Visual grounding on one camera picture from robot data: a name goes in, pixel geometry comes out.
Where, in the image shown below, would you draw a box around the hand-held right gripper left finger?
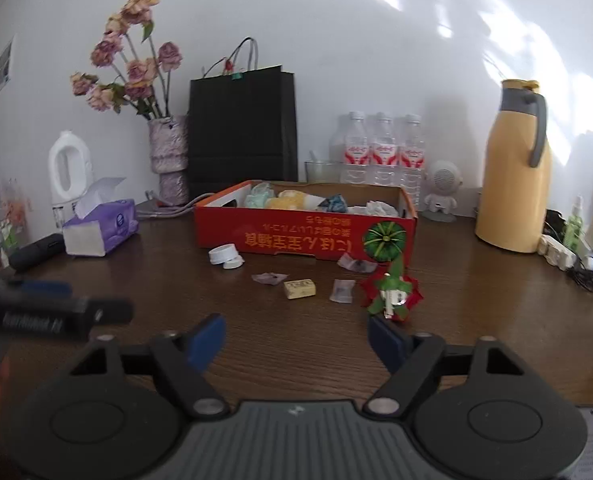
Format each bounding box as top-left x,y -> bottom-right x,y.
71,313 -> 230,417

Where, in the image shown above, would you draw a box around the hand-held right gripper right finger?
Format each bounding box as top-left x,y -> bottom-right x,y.
364,316 -> 525,416

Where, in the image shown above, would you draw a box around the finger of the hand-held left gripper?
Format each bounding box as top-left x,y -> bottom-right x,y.
19,280 -> 73,301
76,300 -> 136,326

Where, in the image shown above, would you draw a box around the red artificial flower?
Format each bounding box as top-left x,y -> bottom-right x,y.
359,260 -> 424,322

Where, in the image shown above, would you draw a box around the white round plastic jar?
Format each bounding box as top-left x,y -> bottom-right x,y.
209,243 -> 238,266

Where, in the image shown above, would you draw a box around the cream rectangular block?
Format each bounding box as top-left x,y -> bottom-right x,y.
283,280 -> 317,301

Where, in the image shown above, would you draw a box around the white tissue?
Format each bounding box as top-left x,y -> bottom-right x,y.
364,200 -> 400,218

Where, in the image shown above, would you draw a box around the red cardboard box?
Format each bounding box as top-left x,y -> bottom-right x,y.
193,180 -> 418,264

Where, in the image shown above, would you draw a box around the dark teal packet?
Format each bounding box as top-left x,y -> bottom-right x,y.
318,194 -> 350,216

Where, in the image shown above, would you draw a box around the iridescent clear plastic bag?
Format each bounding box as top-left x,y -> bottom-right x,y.
245,183 -> 277,209

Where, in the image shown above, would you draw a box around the yellow and white plush toy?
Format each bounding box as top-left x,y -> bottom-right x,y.
265,190 -> 327,211

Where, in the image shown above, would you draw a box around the black oblong case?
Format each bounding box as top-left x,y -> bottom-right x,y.
9,233 -> 66,273

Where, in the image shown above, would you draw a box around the purple tissue pack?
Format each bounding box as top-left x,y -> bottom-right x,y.
62,176 -> 140,257

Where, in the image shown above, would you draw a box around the white detergent bottle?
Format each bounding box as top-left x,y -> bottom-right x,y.
48,130 -> 96,228

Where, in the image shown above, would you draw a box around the white robot speaker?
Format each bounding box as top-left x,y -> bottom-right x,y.
421,160 -> 460,223

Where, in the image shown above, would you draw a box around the purple textured vase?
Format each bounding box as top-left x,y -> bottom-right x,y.
148,115 -> 190,206

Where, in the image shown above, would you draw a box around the clear glass cup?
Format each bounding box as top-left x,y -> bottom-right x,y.
305,150 -> 340,183

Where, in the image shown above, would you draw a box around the clear water bottle red label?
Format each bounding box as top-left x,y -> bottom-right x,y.
371,112 -> 396,186
344,111 -> 368,184
399,114 -> 424,206

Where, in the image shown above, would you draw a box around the white power strip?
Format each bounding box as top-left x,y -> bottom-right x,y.
539,232 -> 577,267

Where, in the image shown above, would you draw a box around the yellow thermos jug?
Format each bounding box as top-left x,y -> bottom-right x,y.
475,79 -> 553,253

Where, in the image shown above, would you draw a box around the green spray bottle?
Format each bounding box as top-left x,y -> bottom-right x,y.
561,196 -> 585,251

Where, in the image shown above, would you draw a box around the black paper bag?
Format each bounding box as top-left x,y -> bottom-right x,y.
189,37 -> 299,196

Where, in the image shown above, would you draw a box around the dried pink flowers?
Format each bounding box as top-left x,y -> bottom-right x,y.
70,0 -> 183,121

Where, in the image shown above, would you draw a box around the grey braided cable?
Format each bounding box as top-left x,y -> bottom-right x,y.
136,191 -> 217,218

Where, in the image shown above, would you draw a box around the tangled black cable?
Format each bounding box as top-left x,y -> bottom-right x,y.
567,265 -> 593,293

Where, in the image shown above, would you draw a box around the small wall poster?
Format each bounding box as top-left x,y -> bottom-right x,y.
0,37 -> 16,93

